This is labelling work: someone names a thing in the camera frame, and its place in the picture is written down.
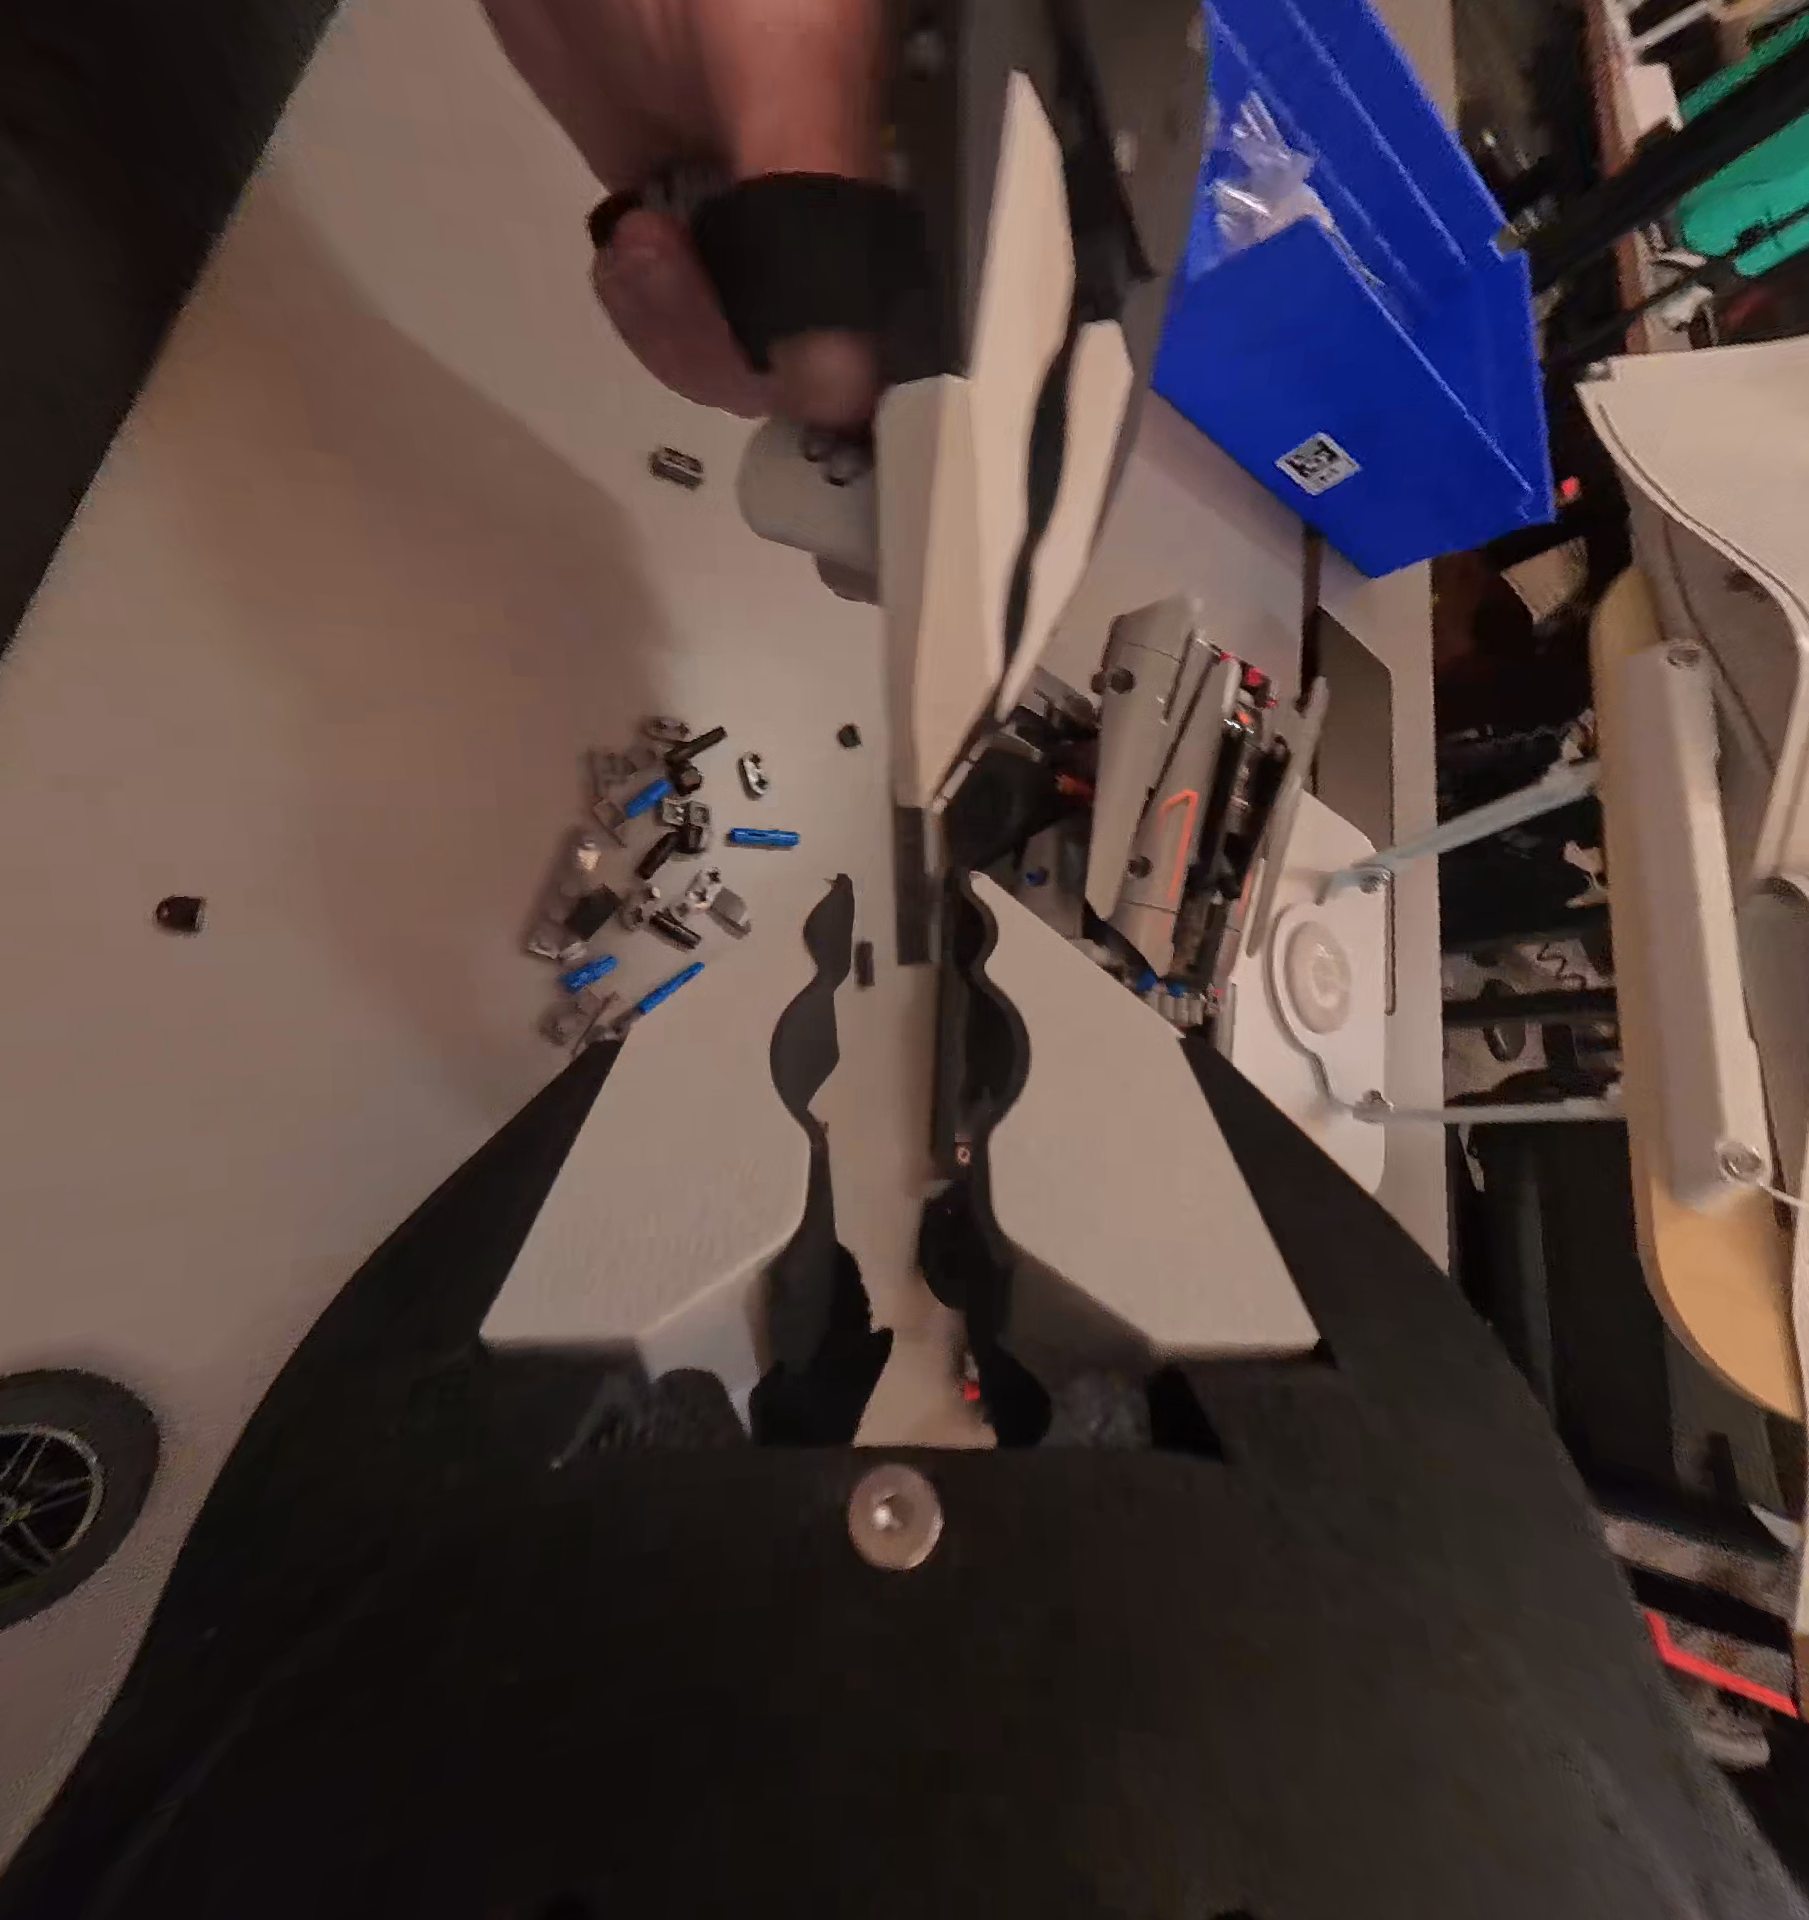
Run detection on blue storage bin with tag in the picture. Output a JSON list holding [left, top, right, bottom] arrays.
[[1150, 0, 1558, 579]]

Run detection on grey lego car model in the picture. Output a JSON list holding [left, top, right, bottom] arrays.
[[933, 591, 1334, 1035]]

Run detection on small clear plastic bag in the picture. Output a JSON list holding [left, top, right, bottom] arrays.
[[1205, 90, 1377, 287]]

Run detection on lego instruction booklet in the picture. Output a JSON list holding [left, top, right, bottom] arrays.
[[1571, 321, 1809, 1650]]

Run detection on small black lego wheel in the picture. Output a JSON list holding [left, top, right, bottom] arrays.
[[0, 1367, 161, 1645]]

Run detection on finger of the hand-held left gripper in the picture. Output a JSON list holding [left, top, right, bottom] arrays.
[[993, 319, 1139, 726], [882, 81, 1082, 813]]

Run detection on person's left hand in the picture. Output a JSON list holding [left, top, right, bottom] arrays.
[[483, 0, 906, 430]]

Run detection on long thin dark lego piece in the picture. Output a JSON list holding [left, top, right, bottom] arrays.
[[891, 807, 988, 1186]]

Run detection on scattered blue pins grey pieces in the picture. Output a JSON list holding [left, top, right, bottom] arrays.
[[530, 716, 805, 1048]]

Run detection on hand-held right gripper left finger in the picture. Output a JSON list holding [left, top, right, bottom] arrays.
[[481, 873, 893, 1427]]

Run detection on white and wooden book stand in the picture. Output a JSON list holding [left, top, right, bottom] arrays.
[[1225, 563, 1809, 1427]]

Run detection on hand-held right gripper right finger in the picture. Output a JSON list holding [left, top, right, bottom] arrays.
[[918, 869, 1316, 1411]]

